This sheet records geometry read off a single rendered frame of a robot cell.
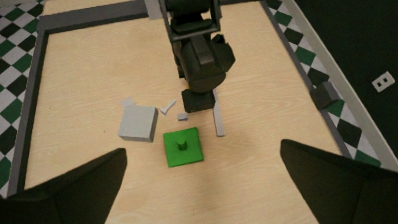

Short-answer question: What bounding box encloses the grey flat bar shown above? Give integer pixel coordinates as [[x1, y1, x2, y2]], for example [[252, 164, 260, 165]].
[[212, 88, 225, 137]]

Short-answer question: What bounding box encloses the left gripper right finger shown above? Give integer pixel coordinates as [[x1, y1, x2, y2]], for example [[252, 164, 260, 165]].
[[280, 139, 398, 224]]

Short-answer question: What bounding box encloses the green square plate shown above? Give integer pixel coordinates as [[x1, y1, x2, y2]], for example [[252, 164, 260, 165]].
[[163, 127, 204, 168]]

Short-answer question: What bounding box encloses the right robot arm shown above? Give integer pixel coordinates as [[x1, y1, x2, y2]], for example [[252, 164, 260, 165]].
[[158, 0, 235, 93]]

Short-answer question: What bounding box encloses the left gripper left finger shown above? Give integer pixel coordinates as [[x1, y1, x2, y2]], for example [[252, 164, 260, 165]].
[[0, 147, 128, 224]]

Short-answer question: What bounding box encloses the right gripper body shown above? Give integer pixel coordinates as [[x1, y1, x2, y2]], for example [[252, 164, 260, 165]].
[[171, 44, 216, 113]]

